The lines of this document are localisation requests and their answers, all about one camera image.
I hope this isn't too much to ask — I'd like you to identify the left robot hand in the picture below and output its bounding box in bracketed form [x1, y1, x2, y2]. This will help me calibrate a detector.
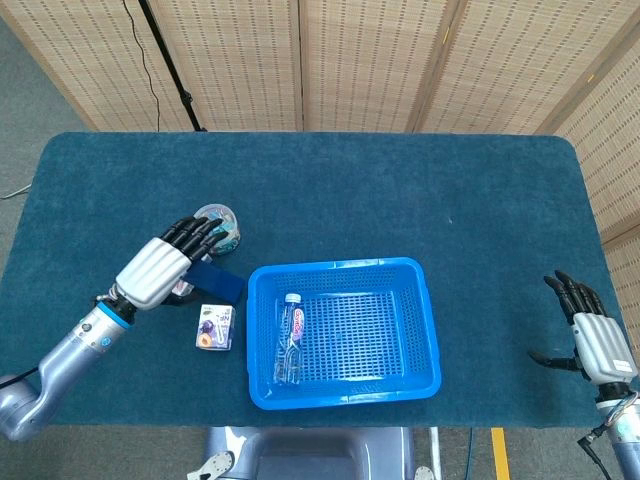
[113, 215, 226, 310]

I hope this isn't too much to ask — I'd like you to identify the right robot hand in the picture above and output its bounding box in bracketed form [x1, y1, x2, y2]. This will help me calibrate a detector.
[528, 270, 640, 386]

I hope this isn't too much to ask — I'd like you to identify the white red carton box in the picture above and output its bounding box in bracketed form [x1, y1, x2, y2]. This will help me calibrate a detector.
[168, 252, 214, 302]

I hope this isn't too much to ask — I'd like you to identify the dark blue long box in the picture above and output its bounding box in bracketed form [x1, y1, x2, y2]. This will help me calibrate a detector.
[187, 262, 246, 305]

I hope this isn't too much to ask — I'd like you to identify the small purple snack packet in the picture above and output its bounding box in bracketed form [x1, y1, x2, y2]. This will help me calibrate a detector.
[194, 303, 236, 352]

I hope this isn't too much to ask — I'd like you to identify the round clear container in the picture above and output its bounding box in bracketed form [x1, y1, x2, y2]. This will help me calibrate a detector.
[193, 203, 242, 257]

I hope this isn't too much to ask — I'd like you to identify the clear water bottle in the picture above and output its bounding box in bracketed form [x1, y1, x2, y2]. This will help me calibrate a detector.
[272, 292, 306, 387]

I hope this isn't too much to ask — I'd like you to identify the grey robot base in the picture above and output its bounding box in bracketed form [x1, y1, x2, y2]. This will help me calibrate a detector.
[187, 426, 435, 480]

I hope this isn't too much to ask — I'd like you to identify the yellow floor tape strip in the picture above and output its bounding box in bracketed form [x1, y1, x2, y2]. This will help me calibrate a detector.
[490, 427, 511, 480]

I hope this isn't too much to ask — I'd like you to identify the white table leg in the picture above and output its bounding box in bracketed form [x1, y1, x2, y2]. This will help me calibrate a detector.
[428, 427, 442, 480]

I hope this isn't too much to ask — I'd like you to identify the black tripod pole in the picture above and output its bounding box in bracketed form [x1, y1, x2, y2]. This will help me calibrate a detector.
[138, 0, 209, 133]

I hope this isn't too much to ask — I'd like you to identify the teal table mat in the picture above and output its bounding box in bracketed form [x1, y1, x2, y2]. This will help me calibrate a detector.
[0, 131, 632, 430]

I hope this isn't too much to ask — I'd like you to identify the blue plastic basket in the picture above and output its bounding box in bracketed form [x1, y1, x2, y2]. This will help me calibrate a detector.
[247, 256, 443, 411]

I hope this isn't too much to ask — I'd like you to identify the bamboo folding screen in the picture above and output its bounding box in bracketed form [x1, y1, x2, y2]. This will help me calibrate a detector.
[0, 0, 640, 246]

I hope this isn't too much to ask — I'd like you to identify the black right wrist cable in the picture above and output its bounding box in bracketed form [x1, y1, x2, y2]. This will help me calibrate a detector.
[577, 425, 626, 480]

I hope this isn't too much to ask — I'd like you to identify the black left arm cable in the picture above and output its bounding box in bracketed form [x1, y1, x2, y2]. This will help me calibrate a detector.
[0, 367, 41, 390]

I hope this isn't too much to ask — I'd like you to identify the thin black hanging cable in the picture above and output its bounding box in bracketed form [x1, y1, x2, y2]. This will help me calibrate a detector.
[122, 0, 161, 132]

